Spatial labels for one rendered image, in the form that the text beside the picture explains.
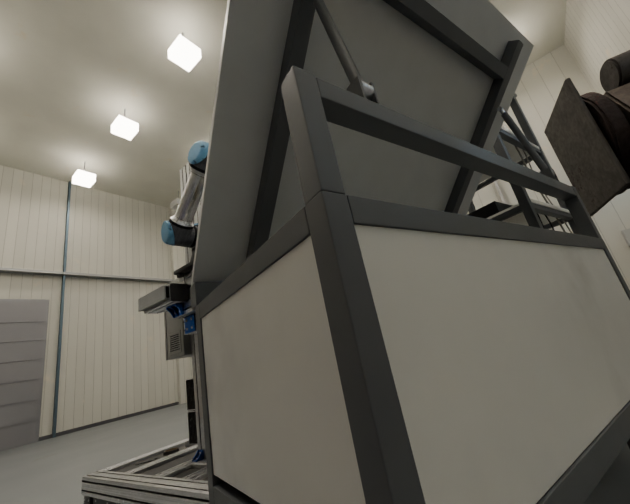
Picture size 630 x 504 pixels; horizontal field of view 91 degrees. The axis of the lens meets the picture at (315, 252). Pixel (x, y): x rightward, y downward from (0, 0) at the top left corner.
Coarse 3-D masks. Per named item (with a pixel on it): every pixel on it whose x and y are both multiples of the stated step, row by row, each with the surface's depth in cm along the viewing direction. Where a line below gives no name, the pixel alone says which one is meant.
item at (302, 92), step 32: (288, 96) 43; (320, 96) 43; (352, 96) 48; (320, 128) 41; (352, 128) 51; (384, 128) 53; (416, 128) 57; (320, 160) 38; (448, 160) 67; (480, 160) 70; (544, 192) 97; (576, 192) 108; (576, 224) 107
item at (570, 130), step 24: (600, 72) 330; (624, 72) 302; (576, 96) 301; (600, 96) 292; (624, 96) 295; (552, 120) 361; (576, 120) 312; (600, 120) 288; (624, 120) 275; (552, 144) 382; (576, 144) 328; (600, 144) 287; (624, 144) 276; (576, 168) 345; (600, 168) 300; (624, 168) 284; (600, 192) 314
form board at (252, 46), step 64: (256, 0) 67; (448, 0) 93; (256, 64) 72; (320, 64) 80; (384, 64) 90; (448, 64) 102; (256, 128) 77; (448, 128) 114; (256, 192) 84; (384, 192) 110; (448, 192) 129
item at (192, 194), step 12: (204, 144) 140; (192, 156) 141; (204, 156) 139; (192, 168) 143; (204, 168) 142; (192, 180) 145; (192, 192) 147; (180, 204) 149; (192, 204) 149; (180, 216) 150; (192, 216) 153; (168, 228) 148; (180, 228) 150; (192, 228) 156; (168, 240) 149; (180, 240) 153; (192, 240) 157
